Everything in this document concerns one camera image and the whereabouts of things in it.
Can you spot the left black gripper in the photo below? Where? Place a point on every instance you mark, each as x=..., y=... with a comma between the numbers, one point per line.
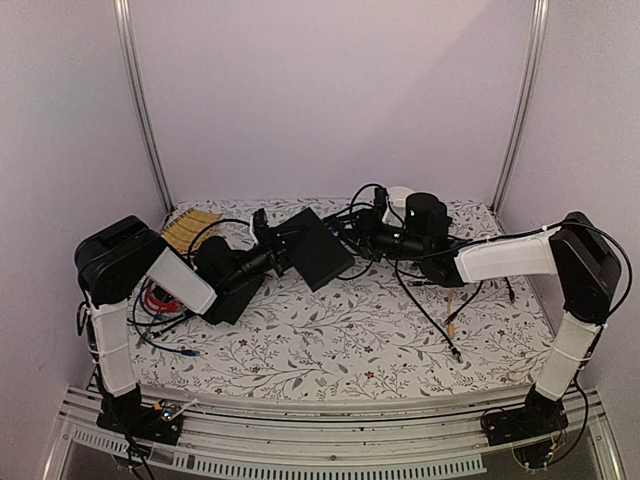
x=278, y=258

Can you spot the black TP-Link network switch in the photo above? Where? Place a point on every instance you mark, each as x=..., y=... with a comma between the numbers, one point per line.
x=316, y=254

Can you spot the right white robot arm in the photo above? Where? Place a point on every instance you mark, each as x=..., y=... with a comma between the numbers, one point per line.
x=591, y=271

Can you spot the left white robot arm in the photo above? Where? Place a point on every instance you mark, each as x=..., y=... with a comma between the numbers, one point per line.
x=111, y=264

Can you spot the white bowl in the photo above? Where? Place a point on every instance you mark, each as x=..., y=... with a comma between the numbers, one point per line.
x=397, y=196

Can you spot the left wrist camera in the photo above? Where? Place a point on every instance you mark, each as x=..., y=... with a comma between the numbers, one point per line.
x=259, y=227

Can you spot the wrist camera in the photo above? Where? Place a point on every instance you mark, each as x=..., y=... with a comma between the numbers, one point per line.
x=259, y=227
x=382, y=203

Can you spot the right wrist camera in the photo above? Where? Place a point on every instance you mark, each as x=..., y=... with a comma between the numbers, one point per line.
x=382, y=203

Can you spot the aluminium front rail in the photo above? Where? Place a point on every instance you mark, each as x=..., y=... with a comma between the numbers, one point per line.
x=421, y=438

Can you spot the right aluminium frame post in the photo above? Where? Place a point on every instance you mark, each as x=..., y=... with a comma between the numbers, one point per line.
x=532, y=63

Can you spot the aluminium frame post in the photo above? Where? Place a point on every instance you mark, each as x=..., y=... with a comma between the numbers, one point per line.
x=124, y=25
x=532, y=63

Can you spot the left aluminium frame post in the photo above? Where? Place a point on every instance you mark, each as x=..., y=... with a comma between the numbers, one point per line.
x=124, y=25

